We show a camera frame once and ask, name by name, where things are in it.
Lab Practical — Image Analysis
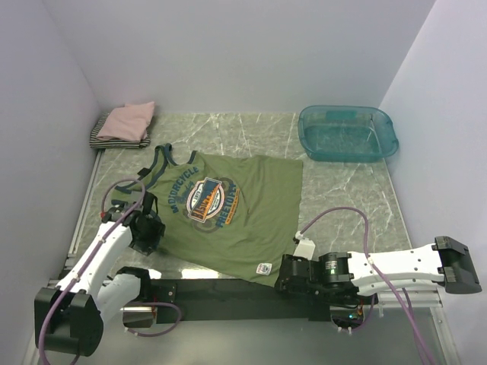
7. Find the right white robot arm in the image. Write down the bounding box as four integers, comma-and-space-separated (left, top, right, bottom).
275, 236, 482, 306

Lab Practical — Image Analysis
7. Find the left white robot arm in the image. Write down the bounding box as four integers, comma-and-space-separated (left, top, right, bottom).
34, 192, 165, 357

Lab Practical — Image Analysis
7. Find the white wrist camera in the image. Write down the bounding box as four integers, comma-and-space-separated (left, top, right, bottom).
100, 203, 129, 224
293, 231, 316, 260

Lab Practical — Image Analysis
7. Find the aluminium rail frame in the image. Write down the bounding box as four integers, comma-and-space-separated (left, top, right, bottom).
22, 151, 444, 362

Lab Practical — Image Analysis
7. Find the green printed tank top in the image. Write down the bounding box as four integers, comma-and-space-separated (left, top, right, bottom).
110, 143, 304, 288

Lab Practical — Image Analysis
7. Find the pink folded tank top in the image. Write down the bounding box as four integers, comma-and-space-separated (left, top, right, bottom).
96, 101, 155, 142

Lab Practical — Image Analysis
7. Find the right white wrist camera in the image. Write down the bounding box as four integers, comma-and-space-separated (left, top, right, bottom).
293, 231, 316, 260

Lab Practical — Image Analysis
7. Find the teal plastic bin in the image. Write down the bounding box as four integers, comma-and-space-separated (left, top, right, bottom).
298, 105, 399, 163

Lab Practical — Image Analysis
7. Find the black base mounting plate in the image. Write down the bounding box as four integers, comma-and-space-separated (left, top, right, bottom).
121, 268, 381, 329

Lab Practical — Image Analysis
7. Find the striped folded tank top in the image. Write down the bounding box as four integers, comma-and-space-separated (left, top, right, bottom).
89, 113, 151, 150

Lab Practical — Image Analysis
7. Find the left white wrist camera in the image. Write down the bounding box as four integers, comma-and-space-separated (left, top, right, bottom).
100, 203, 129, 224

